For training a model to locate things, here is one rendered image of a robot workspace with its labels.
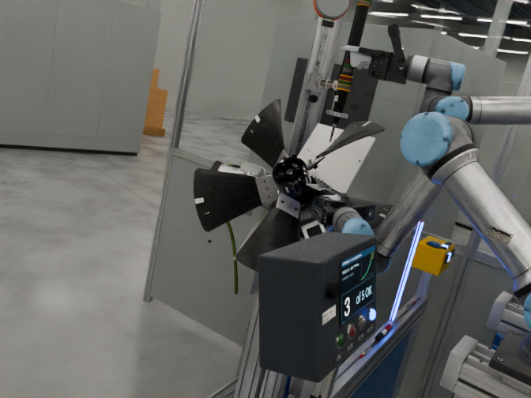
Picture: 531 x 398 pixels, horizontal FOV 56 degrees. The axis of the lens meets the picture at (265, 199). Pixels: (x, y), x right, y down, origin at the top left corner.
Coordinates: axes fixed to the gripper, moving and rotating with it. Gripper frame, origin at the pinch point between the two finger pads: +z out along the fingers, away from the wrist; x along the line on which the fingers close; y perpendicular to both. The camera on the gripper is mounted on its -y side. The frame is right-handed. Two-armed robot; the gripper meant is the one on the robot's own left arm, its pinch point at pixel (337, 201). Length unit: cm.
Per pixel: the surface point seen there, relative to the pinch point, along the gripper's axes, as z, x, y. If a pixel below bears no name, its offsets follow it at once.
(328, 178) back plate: 39.2, 0.7, -5.5
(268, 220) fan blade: 3.7, 8.9, 20.2
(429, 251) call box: 7.0, 16.3, -36.1
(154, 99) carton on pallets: 819, 30, 165
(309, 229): 10.9, 12.9, 5.2
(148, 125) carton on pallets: 820, 80, 173
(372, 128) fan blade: 18.8, -22.0, -13.5
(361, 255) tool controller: -65, -7, 11
